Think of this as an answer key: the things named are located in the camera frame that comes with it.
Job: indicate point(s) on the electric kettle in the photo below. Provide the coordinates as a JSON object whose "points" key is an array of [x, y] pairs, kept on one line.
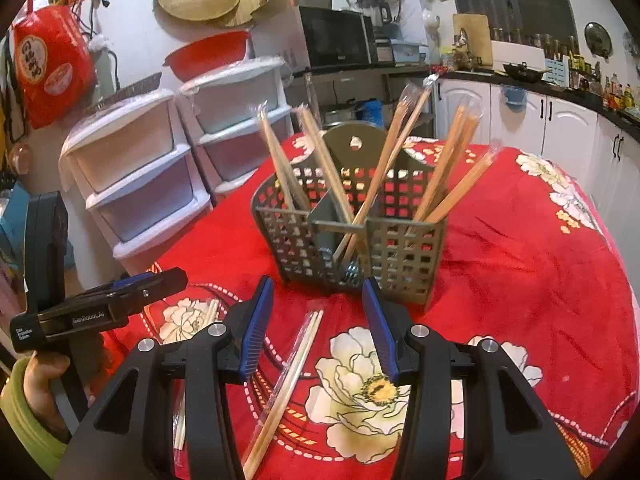
{"points": [[377, 10]]}

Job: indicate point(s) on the red floral blanket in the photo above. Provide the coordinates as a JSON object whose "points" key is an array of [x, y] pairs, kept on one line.
{"points": [[525, 285]]}

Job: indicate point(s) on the steel pot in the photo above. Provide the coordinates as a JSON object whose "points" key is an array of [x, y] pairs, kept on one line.
{"points": [[340, 115]]}

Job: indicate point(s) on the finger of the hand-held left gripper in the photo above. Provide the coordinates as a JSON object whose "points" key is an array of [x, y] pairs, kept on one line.
{"points": [[131, 283], [155, 292]]}

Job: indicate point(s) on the white kitchen cabinets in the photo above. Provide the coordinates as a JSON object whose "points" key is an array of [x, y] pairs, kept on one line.
{"points": [[565, 130]]}

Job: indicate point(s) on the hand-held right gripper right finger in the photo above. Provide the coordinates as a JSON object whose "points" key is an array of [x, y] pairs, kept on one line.
{"points": [[382, 330]]}

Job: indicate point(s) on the red hanging bag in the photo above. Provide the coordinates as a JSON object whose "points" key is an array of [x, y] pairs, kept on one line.
{"points": [[50, 70]]}

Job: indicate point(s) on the person's left hand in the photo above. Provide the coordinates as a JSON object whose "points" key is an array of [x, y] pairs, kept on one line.
{"points": [[40, 380]]}

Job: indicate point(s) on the white countertop appliance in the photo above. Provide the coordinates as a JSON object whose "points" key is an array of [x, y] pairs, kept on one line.
{"points": [[402, 51]]}

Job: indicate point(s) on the blue hanging bag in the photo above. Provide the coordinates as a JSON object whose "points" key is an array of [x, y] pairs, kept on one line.
{"points": [[514, 96]]}

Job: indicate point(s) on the row of sauce bottles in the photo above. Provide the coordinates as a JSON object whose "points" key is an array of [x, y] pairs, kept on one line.
{"points": [[612, 92]]}

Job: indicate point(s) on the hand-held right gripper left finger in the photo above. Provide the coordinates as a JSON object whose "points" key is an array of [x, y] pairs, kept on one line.
{"points": [[255, 330]]}

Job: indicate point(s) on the metal kitchen shelf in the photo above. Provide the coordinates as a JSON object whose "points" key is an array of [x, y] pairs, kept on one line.
{"points": [[400, 95]]}

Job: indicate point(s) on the wooden cutting board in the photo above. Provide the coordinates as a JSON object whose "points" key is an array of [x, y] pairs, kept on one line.
{"points": [[472, 40]]}

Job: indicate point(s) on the round pan lid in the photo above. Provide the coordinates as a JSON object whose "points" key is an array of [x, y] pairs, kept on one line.
{"points": [[598, 40]]}

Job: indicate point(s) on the red plastic basin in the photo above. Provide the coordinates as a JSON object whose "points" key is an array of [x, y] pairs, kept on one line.
{"points": [[205, 57]]}

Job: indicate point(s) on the black microwave oven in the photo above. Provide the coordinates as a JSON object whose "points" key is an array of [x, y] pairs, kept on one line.
{"points": [[335, 35]]}

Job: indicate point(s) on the white plastic drawer unit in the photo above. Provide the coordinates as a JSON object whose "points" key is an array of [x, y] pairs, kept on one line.
{"points": [[235, 115], [135, 180]]}

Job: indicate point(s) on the black wok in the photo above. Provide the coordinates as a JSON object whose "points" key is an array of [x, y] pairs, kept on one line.
{"points": [[522, 72]]}

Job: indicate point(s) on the grey plastic utensil basket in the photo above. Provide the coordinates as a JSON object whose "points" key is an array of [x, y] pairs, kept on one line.
{"points": [[322, 220]]}

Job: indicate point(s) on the blue container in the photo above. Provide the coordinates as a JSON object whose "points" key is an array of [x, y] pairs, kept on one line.
{"points": [[372, 112]]}

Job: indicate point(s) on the row of spice jars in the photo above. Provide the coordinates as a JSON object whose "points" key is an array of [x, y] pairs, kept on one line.
{"points": [[540, 42]]}

